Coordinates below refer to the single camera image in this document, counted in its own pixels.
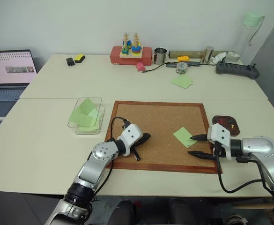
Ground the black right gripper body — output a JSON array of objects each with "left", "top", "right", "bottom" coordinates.
[{"left": 207, "top": 139, "right": 226, "bottom": 161}]

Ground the dark brown wooden tray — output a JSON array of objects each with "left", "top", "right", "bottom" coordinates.
[{"left": 211, "top": 114, "right": 241, "bottom": 137}]

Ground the grey rounded shape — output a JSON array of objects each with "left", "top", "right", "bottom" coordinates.
[{"left": 225, "top": 212, "right": 248, "bottom": 225}]

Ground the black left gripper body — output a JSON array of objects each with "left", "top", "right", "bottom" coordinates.
[{"left": 132, "top": 137, "right": 146, "bottom": 152}]

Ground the flat black hub device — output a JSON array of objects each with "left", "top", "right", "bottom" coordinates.
[{"left": 166, "top": 61, "right": 201, "bottom": 69}]

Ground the crumpled white paper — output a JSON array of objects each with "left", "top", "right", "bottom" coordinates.
[{"left": 210, "top": 52, "right": 228, "bottom": 65}]

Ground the clear bottle with green lid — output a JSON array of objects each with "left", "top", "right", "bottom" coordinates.
[{"left": 234, "top": 12, "right": 266, "bottom": 60}]

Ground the open grey laptop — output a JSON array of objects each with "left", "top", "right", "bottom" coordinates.
[{"left": 0, "top": 49, "right": 38, "bottom": 118}]

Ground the pale green sticky note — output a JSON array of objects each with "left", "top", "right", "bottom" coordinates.
[{"left": 79, "top": 109, "right": 103, "bottom": 133}]

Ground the wood-framed cork board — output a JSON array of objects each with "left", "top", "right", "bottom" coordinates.
[{"left": 104, "top": 100, "right": 223, "bottom": 175}]

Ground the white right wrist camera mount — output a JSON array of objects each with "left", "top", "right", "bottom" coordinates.
[{"left": 207, "top": 123, "right": 232, "bottom": 161}]

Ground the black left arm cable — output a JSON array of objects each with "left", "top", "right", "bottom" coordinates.
[{"left": 105, "top": 116, "right": 131, "bottom": 144}]

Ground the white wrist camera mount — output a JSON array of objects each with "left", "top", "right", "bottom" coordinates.
[
  {"left": 116, "top": 123, "right": 144, "bottom": 157},
  {"left": 207, "top": 123, "right": 232, "bottom": 161}
]

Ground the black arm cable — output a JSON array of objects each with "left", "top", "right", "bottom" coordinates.
[
  {"left": 105, "top": 116, "right": 131, "bottom": 144},
  {"left": 215, "top": 145, "right": 272, "bottom": 194}
]

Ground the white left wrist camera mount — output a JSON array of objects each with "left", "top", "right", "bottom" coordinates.
[{"left": 116, "top": 123, "right": 144, "bottom": 157}]

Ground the clear plastic box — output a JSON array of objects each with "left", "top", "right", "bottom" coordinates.
[{"left": 67, "top": 97, "right": 103, "bottom": 135}]

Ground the steel mug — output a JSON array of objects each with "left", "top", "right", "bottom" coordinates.
[{"left": 153, "top": 47, "right": 168, "bottom": 66}]

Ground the yellow and black eraser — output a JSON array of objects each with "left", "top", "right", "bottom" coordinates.
[{"left": 74, "top": 53, "right": 86, "bottom": 64}]

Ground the steel cylinder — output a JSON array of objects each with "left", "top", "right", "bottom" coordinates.
[{"left": 203, "top": 46, "right": 215, "bottom": 64}]

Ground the wooden ring stacking toy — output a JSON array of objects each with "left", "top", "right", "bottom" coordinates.
[{"left": 119, "top": 32, "right": 143, "bottom": 60}]

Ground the clear jar of pushpins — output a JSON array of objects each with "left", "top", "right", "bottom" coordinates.
[{"left": 176, "top": 61, "right": 189, "bottom": 75}]

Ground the brown cardboard tube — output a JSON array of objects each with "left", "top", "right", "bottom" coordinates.
[{"left": 169, "top": 50, "right": 229, "bottom": 59}]

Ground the clear tape roll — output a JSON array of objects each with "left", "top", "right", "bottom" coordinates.
[{"left": 225, "top": 51, "right": 241, "bottom": 64}]

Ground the red rectangular box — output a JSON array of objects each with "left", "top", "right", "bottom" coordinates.
[{"left": 110, "top": 45, "right": 152, "bottom": 67}]

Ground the thin black cable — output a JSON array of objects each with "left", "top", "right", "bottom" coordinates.
[{"left": 142, "top": 61, "right": 178, "bottom": 74}]

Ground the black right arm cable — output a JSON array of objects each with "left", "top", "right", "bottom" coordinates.
[{"left": 215, "top": 145, "right": 272, "bottom": 194}]

